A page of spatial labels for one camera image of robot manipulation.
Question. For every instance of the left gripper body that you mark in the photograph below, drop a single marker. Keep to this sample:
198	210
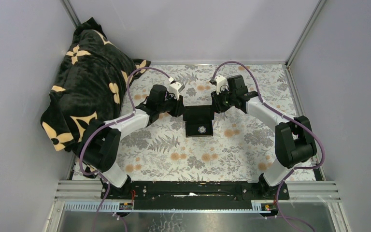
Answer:
170	105

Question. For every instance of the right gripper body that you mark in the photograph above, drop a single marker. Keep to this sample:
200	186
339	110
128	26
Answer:
223	101

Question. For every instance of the black paper box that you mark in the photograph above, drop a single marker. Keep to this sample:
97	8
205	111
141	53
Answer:
198	121

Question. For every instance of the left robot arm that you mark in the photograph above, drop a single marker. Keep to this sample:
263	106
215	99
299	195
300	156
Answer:
100	142

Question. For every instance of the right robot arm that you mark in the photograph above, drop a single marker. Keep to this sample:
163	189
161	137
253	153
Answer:
293	141

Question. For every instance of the floral tablecloth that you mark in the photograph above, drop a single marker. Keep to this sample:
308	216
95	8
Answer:
241	148

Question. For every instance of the black floral blanket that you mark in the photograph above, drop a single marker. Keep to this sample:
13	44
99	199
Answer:
90	84

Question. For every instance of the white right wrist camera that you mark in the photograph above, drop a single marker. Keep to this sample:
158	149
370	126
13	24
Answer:
221	83

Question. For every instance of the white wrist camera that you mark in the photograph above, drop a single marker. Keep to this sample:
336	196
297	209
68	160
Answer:
175	87
221	83

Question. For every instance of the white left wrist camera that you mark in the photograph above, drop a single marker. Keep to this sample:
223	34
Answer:
175	87

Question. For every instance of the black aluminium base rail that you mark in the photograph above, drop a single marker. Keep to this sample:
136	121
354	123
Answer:
190	197

